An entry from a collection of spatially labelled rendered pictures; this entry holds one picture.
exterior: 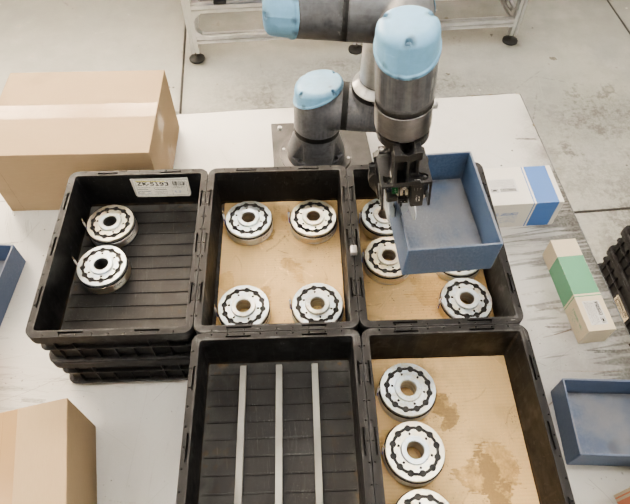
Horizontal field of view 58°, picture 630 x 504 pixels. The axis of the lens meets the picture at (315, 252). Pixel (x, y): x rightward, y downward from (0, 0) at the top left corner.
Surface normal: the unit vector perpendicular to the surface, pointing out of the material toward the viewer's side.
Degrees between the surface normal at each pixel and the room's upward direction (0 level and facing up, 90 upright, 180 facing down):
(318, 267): 0
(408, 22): 5
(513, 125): 0
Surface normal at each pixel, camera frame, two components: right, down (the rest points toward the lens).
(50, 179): 0.03, 0.82
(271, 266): 0.00, -0.57
